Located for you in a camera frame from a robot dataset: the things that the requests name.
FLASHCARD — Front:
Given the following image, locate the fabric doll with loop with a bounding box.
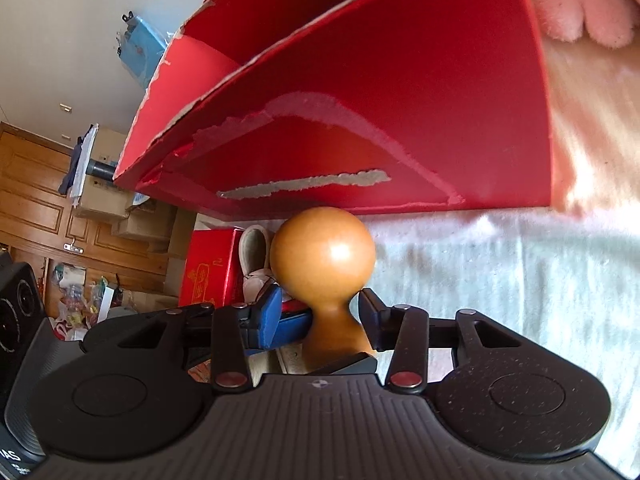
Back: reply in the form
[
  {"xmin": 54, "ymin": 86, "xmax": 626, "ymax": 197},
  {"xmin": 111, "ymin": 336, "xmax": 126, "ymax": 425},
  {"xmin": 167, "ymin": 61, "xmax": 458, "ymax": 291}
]
[{"xmin": 238, "ymin": 224, "xmax": 276, "ymax": 304}]

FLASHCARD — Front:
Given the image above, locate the small red gift box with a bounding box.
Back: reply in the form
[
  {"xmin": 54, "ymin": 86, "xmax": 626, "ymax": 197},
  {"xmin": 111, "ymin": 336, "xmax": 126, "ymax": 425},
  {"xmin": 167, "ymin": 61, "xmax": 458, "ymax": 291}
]
[{"xmin": 179, "ymin": 228, "xmax": 244, "ymax": 308}]

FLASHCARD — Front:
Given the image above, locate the orange wooden gourd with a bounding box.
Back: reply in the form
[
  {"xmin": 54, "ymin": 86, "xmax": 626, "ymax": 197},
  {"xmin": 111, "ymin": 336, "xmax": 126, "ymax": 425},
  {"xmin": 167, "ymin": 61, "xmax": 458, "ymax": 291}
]
[{"xmin": 270, "ymin": 207, "xmax": 376, "ymax": 370}]

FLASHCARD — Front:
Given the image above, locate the cardboard boxes pile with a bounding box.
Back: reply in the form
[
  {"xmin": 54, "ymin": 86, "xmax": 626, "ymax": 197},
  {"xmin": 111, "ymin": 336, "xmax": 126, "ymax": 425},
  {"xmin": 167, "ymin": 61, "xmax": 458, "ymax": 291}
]
[{"xmin": 65, "ymin": 125, "xmax": 195, "ymax": 260}]

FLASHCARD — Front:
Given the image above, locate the wooden wardrobe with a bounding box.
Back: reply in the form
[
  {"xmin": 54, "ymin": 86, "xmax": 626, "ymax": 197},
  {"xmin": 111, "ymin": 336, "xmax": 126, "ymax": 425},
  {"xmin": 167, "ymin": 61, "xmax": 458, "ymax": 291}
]
[{"xmin": 1, "ymin": 124, "xmax": 167, "ymax": 316}]

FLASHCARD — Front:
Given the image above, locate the large red cardboard box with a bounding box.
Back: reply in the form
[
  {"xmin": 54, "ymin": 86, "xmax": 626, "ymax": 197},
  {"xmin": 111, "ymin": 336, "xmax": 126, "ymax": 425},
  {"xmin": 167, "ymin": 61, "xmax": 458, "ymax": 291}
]
[{"xmin": 115, "ymin": 0, "xmax": 552, "ymax": 220}]

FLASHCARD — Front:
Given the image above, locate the blue paper bag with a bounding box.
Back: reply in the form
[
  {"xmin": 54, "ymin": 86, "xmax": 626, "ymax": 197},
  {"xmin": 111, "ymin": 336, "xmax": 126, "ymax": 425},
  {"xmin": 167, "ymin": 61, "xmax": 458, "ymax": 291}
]
[{"xmin": 117, "ymin": 11, "xmax": 168, "ymax": 89}]

